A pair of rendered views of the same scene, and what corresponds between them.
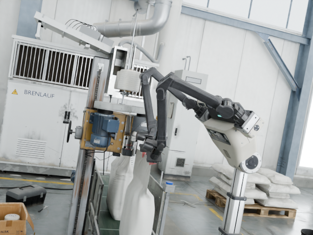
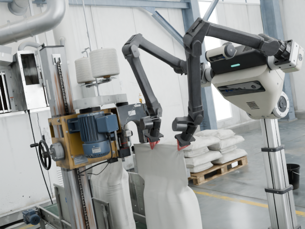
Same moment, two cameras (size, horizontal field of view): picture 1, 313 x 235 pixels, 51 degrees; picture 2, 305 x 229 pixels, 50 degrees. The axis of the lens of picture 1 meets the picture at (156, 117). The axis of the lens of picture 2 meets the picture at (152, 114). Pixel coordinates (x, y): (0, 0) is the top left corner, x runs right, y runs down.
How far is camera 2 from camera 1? 0.92 m
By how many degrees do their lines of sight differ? 19
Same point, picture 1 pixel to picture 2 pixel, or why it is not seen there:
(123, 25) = (15, 26)
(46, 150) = not seen: outside the picture
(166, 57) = (70, 52)
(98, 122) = (90, 126)
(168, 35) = (65, 28)
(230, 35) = (119, 16)
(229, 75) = not seen: hidden behind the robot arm
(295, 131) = (206, 90)
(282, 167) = (204, 127)
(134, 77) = (113, 56)
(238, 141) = (274, 82)
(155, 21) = (53, 12)
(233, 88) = not seen: hidden behind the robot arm
